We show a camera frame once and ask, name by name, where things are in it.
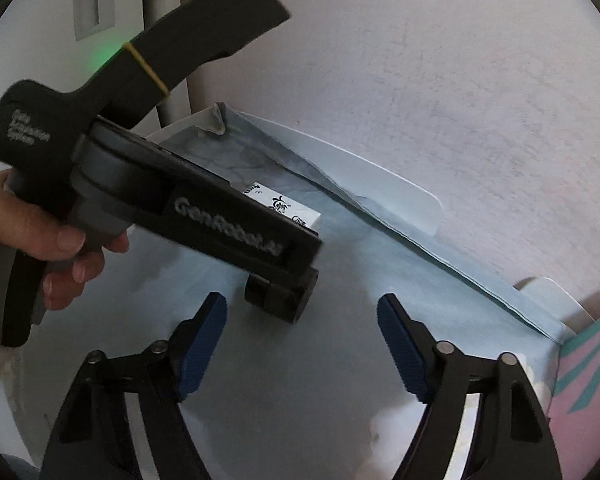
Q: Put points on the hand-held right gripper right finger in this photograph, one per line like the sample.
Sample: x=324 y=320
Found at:
x=405 y=350

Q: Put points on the person's left hand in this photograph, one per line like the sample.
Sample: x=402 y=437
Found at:
x=40 y=240

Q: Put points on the floral blue cloth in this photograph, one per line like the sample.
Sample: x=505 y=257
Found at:
x=330 y=270

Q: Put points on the pink striped cardboard box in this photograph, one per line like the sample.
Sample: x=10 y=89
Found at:
x=590 y=375

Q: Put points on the yellow rubber band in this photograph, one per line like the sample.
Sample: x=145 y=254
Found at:
x=145 y=67

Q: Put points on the white box with black print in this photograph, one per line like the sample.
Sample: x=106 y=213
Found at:
x=280 y=205

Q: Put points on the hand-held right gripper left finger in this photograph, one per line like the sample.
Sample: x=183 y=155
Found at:
x=200 y=350

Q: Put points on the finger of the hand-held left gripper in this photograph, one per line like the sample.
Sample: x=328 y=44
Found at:
x=280 y=295

